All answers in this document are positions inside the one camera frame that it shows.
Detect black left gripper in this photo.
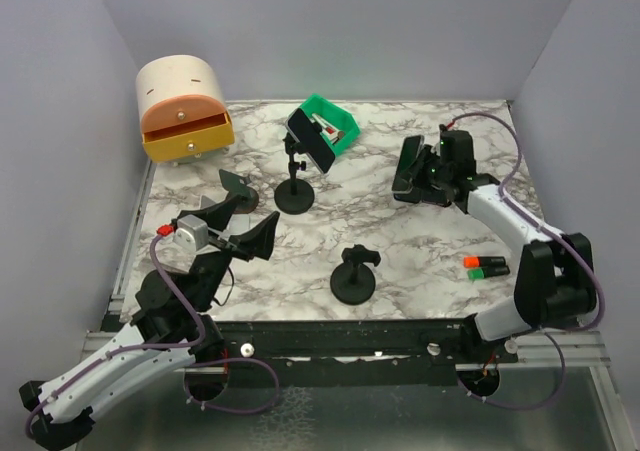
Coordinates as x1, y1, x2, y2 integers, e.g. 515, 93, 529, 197
183, 194, 280, 313

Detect silver folding phone stand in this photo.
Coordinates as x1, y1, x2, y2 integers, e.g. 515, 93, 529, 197
200, 195, 250, 238

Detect silver-edged phone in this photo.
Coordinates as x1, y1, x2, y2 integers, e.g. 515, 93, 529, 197
392, 135, 424, 198

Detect brown round-base phone stand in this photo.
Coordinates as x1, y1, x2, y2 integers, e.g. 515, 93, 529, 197
219, 169, 259, 214

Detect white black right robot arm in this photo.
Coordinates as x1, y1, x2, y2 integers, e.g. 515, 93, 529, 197
392, 126, 598, 362

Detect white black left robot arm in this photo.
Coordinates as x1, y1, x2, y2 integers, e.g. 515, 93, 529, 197
19, 196, 280, 450

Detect black tall phone stand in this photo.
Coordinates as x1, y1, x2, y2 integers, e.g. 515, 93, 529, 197
274, 130, 315, 215

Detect black phone on tall stand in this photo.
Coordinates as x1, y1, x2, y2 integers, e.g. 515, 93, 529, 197
286, 108, 335, 174

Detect orange cap marker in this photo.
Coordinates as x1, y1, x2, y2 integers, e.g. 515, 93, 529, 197
463, 256, 507, 269

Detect green cap marker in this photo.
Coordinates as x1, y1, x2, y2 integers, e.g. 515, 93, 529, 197
467, 266, 510, 281

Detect green plastic bin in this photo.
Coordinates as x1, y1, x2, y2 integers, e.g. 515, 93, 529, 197
300, 94, 360, 157

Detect items inside green bin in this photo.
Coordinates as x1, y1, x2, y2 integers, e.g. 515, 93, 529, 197
311, 113, 346, 145

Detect beige orange drawer box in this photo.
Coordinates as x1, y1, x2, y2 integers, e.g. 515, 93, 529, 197
135, 54, 235, 163

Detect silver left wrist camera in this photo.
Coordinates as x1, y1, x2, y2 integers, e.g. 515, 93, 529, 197
157, 214, 209, 254

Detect black front rail bar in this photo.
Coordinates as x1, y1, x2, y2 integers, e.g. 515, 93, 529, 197
202, 319, 516, 388

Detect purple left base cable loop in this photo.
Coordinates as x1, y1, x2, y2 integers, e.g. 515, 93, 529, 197
183, 356, 280, 414

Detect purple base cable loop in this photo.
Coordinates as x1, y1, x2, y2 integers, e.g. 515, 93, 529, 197
464, 330, 567, 410
183, 356, 280, 414

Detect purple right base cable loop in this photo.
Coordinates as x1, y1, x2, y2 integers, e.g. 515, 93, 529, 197
464, 330, 567, 410

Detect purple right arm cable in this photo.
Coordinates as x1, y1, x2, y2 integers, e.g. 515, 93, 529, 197
447, 112, 607, 332

